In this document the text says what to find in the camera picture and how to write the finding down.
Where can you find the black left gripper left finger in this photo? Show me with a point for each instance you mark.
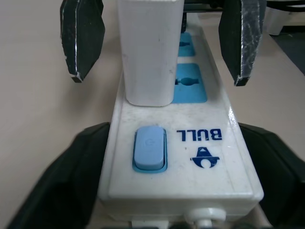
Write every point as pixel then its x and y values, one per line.
pixel 59 186

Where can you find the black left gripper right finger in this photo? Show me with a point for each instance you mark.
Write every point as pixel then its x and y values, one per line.
pixel 281 181

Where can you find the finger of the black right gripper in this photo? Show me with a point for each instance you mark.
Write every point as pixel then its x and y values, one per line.
pixel 83 35
pixel 240 35

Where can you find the white charger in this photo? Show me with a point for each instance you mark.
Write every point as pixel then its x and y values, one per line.
pixel 147 52

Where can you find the white power strip blue sockets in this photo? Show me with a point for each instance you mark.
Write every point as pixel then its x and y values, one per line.
pixel 190 181

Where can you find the white furniture base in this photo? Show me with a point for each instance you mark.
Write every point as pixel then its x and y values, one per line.
pixel 286 22

